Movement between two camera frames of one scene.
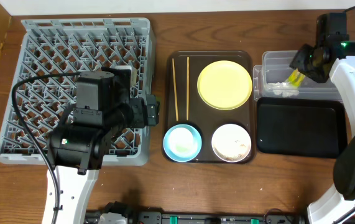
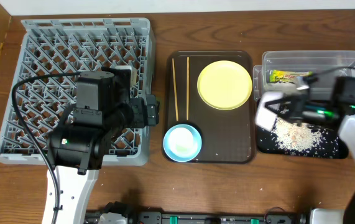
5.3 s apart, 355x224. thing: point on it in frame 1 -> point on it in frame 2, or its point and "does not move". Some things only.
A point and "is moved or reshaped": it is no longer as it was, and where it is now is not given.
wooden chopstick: [188, 79] does not move
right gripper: [303, 62] -> [297, 107]
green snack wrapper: [296, 78] is moved or reshaped
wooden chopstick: [175, 91] does not move
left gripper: [152, 110] does not move
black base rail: [171, 216] does not move
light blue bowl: [182, 142] does not move
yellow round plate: [224, 84] does not move
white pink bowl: [231, 142] -> [265, 117]
